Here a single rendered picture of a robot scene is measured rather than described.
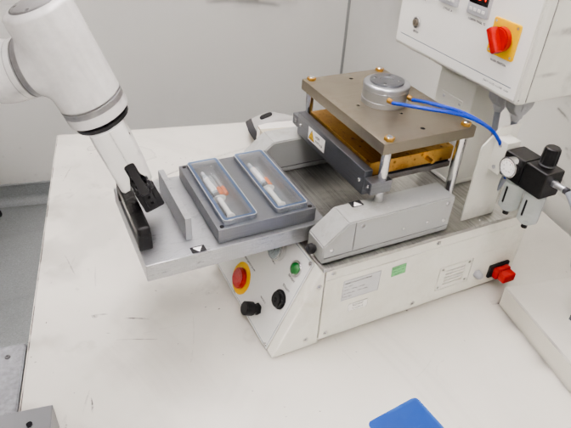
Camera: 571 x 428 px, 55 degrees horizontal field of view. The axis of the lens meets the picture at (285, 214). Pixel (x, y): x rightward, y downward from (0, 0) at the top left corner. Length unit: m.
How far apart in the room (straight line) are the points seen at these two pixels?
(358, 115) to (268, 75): 1.69
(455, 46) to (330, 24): 1.60
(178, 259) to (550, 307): 0.68
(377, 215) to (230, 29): 1.72
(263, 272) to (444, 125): 0.40
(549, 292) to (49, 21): 0.95
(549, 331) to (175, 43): 1.89
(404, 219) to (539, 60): 0.31
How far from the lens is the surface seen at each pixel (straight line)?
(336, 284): 0.90
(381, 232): 0.89
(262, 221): 0.84
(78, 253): 1.21
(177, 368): 0.96
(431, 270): 1.03
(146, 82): 2.52
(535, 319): 1.09
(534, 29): 0.91
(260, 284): 0.99
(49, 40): 0.71
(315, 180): 1.07
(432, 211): 0.94
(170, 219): 0.89
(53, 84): 0.74
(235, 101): 2.60
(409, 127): 0.90
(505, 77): 0.95
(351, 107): 0.94
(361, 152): 0.91
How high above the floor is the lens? 1.49
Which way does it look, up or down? 35 degrees down
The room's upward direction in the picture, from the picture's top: 4 degrees clockwise
